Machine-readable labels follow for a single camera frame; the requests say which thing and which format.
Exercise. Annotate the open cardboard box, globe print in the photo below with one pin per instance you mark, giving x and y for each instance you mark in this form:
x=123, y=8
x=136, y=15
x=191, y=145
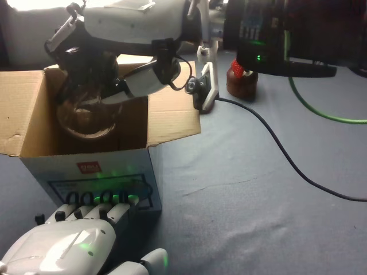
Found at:
x=172, y=114

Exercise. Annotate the grey-blue table cloth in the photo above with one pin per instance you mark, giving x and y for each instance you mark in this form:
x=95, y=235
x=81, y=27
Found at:
x=229, y=229

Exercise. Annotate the right wrist camera, white bracket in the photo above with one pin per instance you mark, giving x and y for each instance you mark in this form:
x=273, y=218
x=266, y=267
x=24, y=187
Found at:
x=210, y=86

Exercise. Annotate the brown transparent glass flask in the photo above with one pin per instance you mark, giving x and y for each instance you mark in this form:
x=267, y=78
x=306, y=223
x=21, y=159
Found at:
x=86, y=126

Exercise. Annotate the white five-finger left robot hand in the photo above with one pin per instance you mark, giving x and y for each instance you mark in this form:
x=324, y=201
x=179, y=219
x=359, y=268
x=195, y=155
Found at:
x=63, y=243

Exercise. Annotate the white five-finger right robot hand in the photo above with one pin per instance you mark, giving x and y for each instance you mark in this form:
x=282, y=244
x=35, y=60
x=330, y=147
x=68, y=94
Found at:
x=134, y=23

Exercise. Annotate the chocolate cake toy with strawberry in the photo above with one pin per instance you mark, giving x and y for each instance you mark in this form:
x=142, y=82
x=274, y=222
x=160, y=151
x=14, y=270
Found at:
x=242, y=84

